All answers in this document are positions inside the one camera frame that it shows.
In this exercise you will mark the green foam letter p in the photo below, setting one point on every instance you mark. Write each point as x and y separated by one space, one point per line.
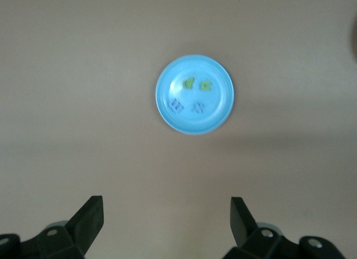
191 83

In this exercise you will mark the green foam letter n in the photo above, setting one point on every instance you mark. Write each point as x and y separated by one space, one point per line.
202 86

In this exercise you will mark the blue foam letter m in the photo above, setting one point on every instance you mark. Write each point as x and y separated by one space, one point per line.
176 107

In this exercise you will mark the blue foam letter x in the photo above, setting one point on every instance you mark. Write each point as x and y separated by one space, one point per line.
198 108

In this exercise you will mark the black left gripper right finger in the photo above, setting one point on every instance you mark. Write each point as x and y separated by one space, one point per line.
241 222

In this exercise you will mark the blue plate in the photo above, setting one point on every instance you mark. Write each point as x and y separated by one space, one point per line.
195 66

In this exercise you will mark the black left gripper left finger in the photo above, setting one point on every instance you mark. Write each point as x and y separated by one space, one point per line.
92 220

